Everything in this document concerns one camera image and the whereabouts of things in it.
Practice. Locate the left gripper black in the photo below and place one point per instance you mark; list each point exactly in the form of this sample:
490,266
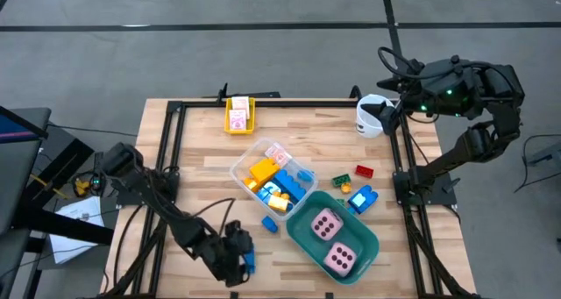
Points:
230,255

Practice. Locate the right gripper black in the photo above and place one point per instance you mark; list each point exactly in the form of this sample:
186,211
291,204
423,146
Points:
418,88

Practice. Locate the long blue brick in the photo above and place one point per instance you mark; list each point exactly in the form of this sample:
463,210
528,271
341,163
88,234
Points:
250,259

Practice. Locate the small yellow toy brick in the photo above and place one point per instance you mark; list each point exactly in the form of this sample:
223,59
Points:
250,184

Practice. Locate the shiny blue toy brick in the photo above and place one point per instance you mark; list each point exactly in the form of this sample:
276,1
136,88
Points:
269,189

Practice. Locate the large blue toy brick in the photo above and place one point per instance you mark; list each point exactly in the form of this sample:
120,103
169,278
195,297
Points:
291,184

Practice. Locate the pink foam die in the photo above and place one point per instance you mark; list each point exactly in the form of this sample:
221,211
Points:
326,224
339,259

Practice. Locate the white-edged card box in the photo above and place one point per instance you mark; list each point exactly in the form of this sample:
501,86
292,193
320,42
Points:
237,120

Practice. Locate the pink playing card box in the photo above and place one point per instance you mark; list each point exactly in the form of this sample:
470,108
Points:
241,104

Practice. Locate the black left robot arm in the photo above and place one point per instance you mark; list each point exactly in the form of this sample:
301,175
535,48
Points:
175,220

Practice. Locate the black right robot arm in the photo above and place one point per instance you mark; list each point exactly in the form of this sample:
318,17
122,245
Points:
482,141

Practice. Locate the white jack-o'-lantern bucket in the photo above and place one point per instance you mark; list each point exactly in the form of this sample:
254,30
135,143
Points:
370,126

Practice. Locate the small rounded blue brick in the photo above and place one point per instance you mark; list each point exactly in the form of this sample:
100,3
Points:
269,224

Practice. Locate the red toy brick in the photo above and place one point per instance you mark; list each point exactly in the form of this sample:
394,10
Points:
364,171

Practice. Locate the clear plastic container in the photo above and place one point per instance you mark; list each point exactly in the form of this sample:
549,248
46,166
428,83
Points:
245,167

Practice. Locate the green toy brick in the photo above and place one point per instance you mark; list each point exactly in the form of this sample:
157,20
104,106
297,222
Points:
341,180

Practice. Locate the small yellow round piece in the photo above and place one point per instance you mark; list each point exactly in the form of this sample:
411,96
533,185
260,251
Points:
346,187

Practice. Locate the blue brick with pale window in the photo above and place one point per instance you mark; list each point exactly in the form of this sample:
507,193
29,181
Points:
363,199

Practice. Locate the small blue toy brick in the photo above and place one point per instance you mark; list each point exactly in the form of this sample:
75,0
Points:
305,175

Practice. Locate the pale pink card box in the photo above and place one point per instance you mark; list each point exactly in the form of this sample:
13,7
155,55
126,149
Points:
278,154

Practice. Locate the small green toy piece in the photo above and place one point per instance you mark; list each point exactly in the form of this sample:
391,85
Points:
341,201

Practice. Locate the tiny blue toy piece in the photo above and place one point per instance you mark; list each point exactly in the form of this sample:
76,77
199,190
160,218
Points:
351,210

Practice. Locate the small yellow plastic bin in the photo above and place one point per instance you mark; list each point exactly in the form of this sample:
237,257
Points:
239,132

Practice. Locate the teal plastic bin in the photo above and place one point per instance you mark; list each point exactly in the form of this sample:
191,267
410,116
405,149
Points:
359,242

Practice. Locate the black power box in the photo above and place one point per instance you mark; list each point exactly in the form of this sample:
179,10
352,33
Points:
97,184

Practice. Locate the white paper sheet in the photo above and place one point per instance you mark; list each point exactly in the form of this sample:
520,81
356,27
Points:
76,209

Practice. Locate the black furniture leg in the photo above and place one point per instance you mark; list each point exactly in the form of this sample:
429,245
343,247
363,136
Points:
548,154

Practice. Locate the black equipment stand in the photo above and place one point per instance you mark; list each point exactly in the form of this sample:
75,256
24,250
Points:
26,189

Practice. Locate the blue-faced monitor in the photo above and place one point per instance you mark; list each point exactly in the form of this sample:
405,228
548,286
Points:
13,130

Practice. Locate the black aluminium table frame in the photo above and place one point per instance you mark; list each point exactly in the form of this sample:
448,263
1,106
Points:
307,102

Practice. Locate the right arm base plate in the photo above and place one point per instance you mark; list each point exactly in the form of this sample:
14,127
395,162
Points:
442,198

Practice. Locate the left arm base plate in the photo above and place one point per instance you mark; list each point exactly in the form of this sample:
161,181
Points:
131,198

